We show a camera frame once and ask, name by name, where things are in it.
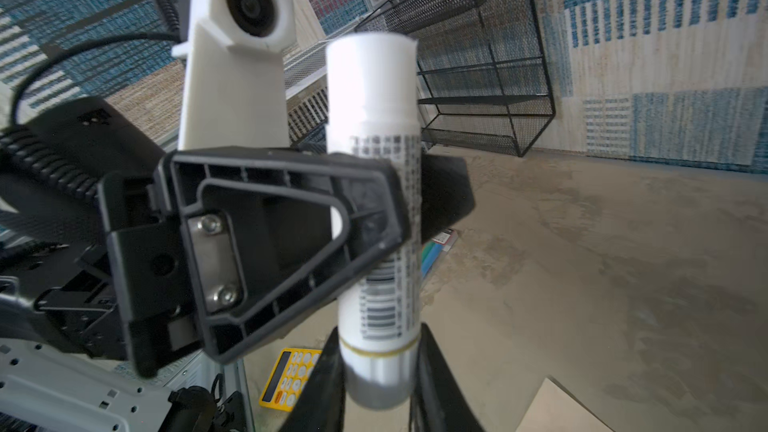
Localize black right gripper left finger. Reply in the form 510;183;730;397
279;328;346;432

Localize pink envelope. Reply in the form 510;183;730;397
516;378;611;432

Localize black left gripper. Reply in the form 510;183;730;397
98;147;412;378

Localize pack of coloured markers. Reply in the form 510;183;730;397
421;229;459;281

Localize white glue stick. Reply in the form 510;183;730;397
323;31;424;412

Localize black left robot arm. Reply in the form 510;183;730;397
1;0;475;431

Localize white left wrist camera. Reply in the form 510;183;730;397
172;0;296;151

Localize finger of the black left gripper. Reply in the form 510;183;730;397
421;153;475;244

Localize black wire shelf rack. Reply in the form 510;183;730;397
299;0;556;157

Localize yellow calculator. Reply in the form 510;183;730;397
259;348;321;412

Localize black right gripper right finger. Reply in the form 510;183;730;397
409;323;484;432

